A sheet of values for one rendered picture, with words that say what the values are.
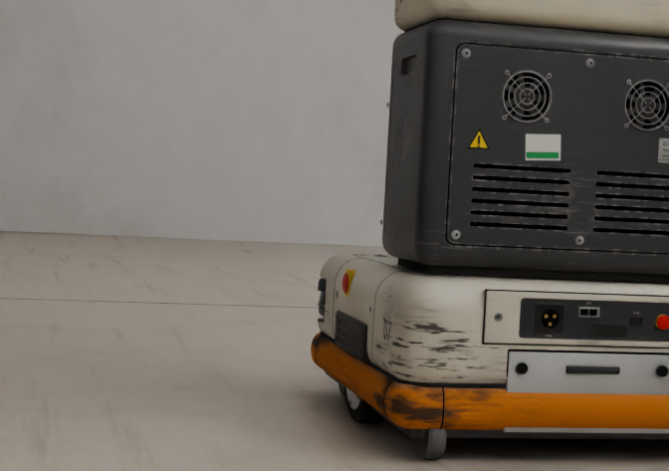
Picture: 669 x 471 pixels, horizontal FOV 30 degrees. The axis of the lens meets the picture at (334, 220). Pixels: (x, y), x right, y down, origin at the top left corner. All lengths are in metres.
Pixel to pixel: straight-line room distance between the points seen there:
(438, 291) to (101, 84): 6.35
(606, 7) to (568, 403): 0.64
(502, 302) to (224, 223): 6.35
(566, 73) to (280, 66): 6.31
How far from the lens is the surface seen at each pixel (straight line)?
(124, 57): 8.17
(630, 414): 2.04
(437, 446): 1.94
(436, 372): 1.91
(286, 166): 8.28
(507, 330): 1.94
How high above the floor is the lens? 0.42
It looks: 2 degrees down
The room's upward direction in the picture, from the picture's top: 3 degrees clockwise
